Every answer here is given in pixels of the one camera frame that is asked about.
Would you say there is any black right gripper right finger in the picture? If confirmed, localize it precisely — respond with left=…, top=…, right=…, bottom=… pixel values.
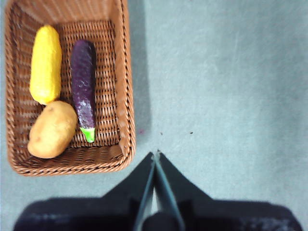
left=155, top=151, right=304, bottom=231

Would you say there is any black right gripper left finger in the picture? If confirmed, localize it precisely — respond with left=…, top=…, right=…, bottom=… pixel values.
left=13, top=151, right=156, bottom=231

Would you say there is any brown potato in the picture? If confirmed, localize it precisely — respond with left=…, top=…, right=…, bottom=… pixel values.
left=27, top=100, right=79, bottom=160

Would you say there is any brown wicker basket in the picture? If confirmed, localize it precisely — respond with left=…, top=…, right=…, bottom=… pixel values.
left=4, top=0, right=137, bottom=177

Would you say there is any purple eggplant green stem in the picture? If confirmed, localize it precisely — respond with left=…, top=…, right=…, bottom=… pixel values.
left=70, top=39, right=98, bottom=144

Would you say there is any yellow corn cob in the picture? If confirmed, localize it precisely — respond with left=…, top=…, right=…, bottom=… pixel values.
left=29, top=25, right=63, bottom=105

